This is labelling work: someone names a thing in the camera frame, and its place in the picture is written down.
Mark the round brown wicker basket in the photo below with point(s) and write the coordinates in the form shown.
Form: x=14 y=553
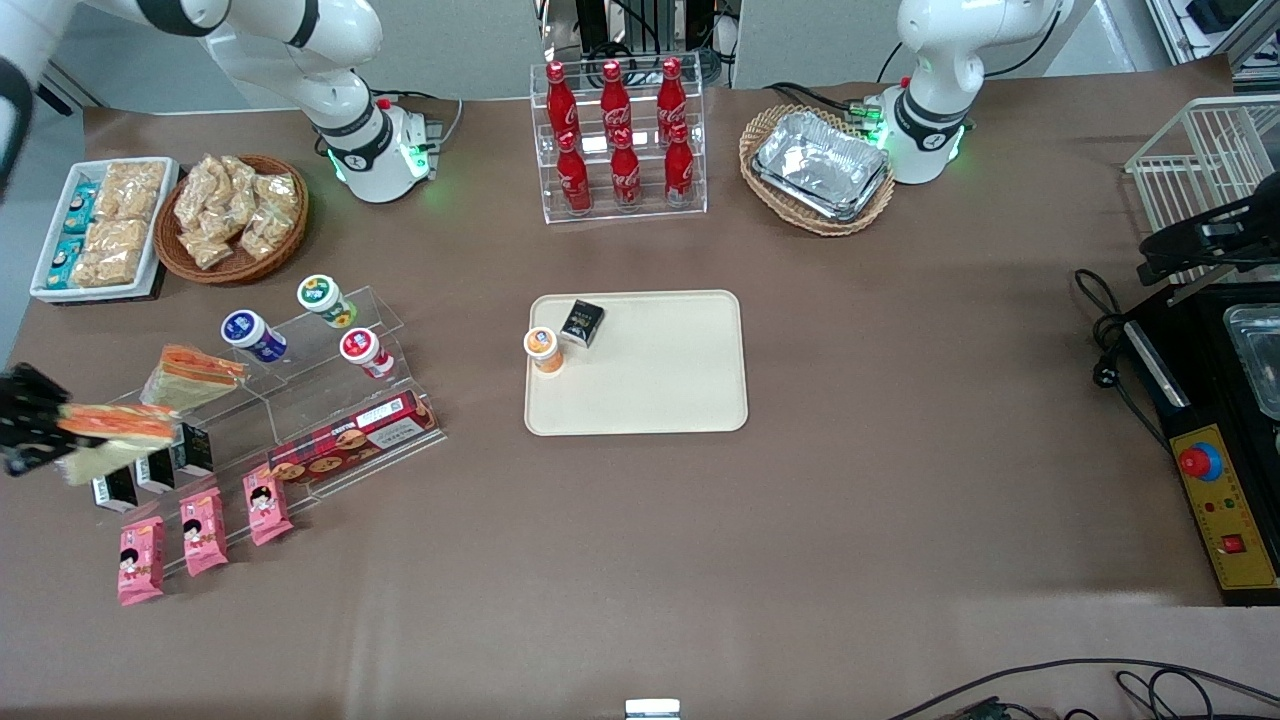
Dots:
x=235 y=268

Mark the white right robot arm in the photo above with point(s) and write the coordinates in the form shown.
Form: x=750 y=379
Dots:
x=300 y=50

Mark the orange lid yogurt cup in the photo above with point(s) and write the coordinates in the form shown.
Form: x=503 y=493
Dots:
x=545 y=350

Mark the black equipment frame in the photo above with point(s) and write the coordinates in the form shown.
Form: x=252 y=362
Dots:
x=640 y=30

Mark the white rectangular serving dish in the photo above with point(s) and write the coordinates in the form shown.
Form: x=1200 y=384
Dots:
x=45 y=280

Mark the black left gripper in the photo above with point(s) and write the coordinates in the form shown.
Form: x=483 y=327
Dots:
x=1238 y=228

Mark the blue lid yogurt bottle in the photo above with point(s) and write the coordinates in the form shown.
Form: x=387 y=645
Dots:
x=255 y=335

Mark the clear acrylic bottle rack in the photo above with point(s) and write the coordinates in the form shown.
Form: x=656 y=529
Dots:
x=690 y=205

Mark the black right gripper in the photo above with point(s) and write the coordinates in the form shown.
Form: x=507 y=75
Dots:
x=22 y=412

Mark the pink snack packet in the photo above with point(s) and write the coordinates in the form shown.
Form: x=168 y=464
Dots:
x=267 y=505
x=140 y=560
x=203 y=532

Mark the red lid yogurt bottle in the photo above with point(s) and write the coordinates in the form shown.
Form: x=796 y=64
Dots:
x=366 y=353

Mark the small silver white device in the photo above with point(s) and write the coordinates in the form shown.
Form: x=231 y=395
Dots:
x=652 y=709

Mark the black sealing machine yellow panel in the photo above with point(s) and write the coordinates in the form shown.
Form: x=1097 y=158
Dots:
x=1200 y=420

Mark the green lid yogurt bottle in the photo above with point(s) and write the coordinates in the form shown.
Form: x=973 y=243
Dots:
x=325 y=300

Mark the beige plastic tray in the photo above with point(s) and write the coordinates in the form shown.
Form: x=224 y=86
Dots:
x=660 y=375

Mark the clear pack of brittle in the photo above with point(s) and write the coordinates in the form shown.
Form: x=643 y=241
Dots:
x=110 y=252
x=130 y=188

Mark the teal snack packet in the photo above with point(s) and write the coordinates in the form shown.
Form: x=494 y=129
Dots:
x=80 y=208
x=65 y=263

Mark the red cola bottle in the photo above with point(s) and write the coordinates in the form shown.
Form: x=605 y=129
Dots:
x=626 y=172
x=561 y=100
x=672 y=95
x=615 y=98
x=679 y=165
x=573 y=175

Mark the small black drink carton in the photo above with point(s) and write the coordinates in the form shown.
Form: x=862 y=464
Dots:
x=155 y=473
x=115 y=493
x=582 y=322
x=193 y=452

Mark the steel rectangular food container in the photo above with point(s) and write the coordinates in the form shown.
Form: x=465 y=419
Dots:
x=1258 y=355

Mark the clear acrylic tiered display stand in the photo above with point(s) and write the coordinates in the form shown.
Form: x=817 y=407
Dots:
x=300 y=400

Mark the red plaid cookie box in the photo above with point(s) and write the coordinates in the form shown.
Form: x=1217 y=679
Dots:
x=350 y=440

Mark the triangle sandwich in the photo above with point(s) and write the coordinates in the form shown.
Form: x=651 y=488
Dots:
x=190 y=380
x=120 y=435

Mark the aluminium foil tray stack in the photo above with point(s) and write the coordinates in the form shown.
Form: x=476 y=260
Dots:
x=820 y=160

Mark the clear bag of fried snacks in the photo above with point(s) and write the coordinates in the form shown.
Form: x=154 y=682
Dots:
x=197 y=195
x=232 y=175
x=278 y=193
x=207 y=248
x=264 y=232

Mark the aluminium frame structure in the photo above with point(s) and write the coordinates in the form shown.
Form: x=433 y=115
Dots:
x=1210 y=30

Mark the oval light wicker basket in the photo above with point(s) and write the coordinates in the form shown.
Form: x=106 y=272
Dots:
x=770 y=200

